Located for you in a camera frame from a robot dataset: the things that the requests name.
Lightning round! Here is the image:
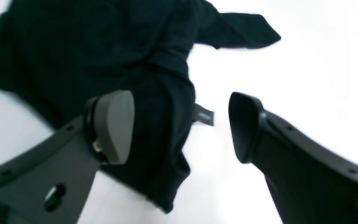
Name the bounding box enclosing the black t-shirt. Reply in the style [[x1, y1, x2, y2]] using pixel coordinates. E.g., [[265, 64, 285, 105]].
[[0, 0, 281, 213]]

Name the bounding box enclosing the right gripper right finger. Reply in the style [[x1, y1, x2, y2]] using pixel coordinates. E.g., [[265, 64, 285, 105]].
[[228, 92, 358, 224]]

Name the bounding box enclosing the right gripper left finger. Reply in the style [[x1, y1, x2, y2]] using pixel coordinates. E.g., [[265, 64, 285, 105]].
[[0, 90, 135, 224]]

